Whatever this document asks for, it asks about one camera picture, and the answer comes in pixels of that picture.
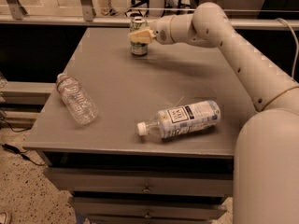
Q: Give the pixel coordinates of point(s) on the white shoe at corner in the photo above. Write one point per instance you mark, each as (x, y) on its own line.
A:
(5, 218)

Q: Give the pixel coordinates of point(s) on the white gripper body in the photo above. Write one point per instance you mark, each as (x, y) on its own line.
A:
(162, 32)

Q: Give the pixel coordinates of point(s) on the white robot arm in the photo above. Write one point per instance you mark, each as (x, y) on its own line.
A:
(266, 169)

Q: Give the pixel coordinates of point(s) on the person leg in background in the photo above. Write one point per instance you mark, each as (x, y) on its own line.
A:
(106, 8)

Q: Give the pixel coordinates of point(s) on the grey drawer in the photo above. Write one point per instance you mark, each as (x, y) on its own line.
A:
(148, 209)
(139, 182)

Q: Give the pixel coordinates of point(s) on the upper grey drawer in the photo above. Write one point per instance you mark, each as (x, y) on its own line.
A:
(139, 182)

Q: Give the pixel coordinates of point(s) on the clear crushed water bottle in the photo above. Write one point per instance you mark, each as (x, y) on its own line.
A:
(80, 105)

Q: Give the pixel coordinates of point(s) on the metal railing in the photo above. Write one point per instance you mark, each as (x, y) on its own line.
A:
(244, 14)

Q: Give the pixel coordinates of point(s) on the green 7up soda can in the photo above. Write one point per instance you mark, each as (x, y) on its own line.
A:
(138, 23)

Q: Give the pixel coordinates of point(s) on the lower grey drawer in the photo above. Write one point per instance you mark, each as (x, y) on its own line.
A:
(148, 209)

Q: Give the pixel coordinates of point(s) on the grey drawer cabinet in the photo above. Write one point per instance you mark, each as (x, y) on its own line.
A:
(128, 90)

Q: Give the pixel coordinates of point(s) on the blue label plastic bottle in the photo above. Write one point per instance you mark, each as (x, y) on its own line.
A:
(182, 119)

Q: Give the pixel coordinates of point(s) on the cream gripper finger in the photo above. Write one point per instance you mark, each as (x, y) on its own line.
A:
(143, 36)

